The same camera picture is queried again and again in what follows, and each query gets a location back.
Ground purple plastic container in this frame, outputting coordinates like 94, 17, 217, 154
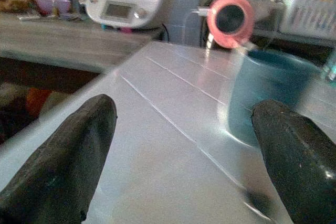
35, 0, 71, 16

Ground white kitchen food processor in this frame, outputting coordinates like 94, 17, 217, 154
85, 0, 169, 29

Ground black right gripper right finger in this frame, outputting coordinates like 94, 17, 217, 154
250, 99, 336, 224

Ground teal blue bowl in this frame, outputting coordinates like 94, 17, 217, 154
227, 49, 322, 148

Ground grey wooden counter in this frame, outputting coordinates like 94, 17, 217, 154
0, 13, 163, 74

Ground pink round cup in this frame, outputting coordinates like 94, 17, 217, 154
206, 0, 256, 49

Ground white tall appliance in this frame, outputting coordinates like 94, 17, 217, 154
161, 0, 208, 48

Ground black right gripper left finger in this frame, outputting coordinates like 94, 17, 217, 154
0, 94, 118, 224

